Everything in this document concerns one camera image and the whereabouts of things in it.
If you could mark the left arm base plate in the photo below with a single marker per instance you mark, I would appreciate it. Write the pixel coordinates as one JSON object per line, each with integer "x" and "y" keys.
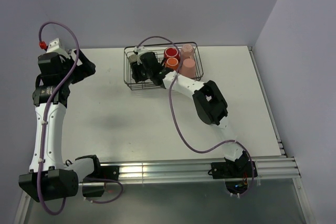
{"x": 110, "y": 172}

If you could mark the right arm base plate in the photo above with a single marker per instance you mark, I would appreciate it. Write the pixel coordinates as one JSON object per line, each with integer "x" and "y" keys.
{"x": 226, "y": 170}

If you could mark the red ceramic mug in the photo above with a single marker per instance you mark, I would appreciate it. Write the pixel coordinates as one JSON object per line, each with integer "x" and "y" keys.
{"x": 171, "y": 52}

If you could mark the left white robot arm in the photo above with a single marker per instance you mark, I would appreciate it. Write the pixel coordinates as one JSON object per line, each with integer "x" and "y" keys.
{"x": 48, "y": 176}

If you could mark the aluminium frame rail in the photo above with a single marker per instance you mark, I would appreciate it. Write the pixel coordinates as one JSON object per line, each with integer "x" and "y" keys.
{"x": 193, "y": 170}

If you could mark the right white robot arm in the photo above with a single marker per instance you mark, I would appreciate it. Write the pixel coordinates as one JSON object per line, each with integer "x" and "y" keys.
{"x": 210, "y": 104}

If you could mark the orange mug white inside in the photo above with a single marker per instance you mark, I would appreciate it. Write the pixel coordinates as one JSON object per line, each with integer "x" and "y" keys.
{"x": 172, "y": 63}

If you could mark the black wire dish rack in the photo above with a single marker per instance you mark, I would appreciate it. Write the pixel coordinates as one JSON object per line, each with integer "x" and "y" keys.
{"x": 159, "y": 49}

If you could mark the small grey-green cup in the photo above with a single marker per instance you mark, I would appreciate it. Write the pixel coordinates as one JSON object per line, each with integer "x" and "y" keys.
{"x": 133, "y": 58}

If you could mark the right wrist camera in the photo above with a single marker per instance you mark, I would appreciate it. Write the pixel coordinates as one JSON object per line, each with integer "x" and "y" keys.
{"x": 138, "y": 52}

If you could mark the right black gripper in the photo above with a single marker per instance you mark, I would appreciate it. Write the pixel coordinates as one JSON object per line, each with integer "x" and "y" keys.
{"x": 135, "y": 70}

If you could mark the pink ceramic mug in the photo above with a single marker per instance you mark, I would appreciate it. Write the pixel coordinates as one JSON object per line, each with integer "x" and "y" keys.
{"x": 187, "y": 52}

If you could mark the salmon plastic tumbler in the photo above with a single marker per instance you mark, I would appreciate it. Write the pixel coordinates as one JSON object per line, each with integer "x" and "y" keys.
{"x": 188, "y": 68}

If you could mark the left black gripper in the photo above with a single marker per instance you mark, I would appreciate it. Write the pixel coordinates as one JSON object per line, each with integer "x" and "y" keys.
{"x": 84, "y": 70}

